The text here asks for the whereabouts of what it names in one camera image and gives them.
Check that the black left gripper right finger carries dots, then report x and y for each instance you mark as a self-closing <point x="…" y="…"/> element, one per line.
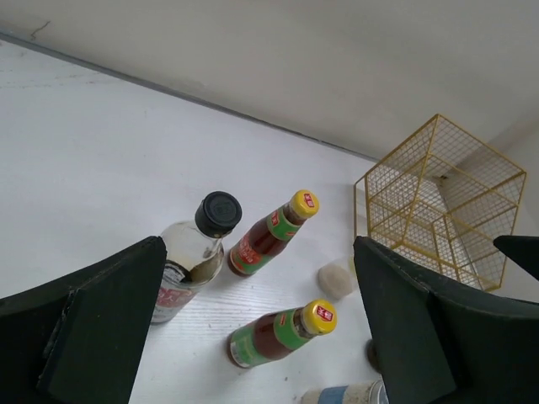
<point x="440" y="341"/>

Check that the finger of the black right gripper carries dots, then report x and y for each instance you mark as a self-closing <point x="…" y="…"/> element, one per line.
<point x="523" y="250"/>

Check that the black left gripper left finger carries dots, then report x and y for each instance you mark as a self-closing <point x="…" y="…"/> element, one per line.
<point x="79" y="338"/>

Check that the dark sauce jar red lid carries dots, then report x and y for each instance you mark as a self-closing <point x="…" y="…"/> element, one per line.
<point x="371" y="355"/>

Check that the blue label silver-lid shaker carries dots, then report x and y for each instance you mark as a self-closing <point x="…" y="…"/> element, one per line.
<point x="373" y="392"/>

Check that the beige yellow-cap spice jar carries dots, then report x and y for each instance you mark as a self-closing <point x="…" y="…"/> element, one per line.
<point x="337" y="279"/>

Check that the clear bottle black cap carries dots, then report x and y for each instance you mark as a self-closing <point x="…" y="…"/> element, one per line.
<point x="194" y="253"/>

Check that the sauce bottle yellow cap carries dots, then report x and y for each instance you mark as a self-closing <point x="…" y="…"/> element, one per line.
<point x="269" y="236"/>
<point x="276" y="335"/>

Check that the yellow wire rack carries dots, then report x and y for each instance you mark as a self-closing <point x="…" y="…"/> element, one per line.
<point x="439" y="199"/>

